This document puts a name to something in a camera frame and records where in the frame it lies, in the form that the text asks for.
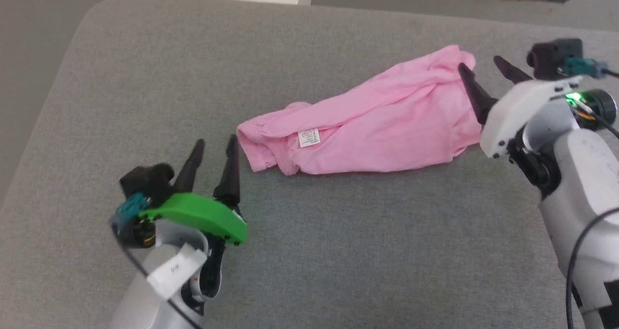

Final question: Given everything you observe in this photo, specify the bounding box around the grey fabric sofa seat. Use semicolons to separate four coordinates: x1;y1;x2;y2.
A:
0;0;619;329

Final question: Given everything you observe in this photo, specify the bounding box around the pink garment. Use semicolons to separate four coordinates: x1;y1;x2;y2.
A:
236;45;485;176

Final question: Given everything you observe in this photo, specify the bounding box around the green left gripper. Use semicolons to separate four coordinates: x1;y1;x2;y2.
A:
114;134;250;249

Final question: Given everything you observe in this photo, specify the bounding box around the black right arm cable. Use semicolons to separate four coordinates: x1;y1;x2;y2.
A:
565;67;619;329

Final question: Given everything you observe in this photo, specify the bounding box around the white paper tag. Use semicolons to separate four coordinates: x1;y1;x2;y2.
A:
146;243;208;300

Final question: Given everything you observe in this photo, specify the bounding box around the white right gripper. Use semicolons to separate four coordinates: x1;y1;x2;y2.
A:
457;55;619;159

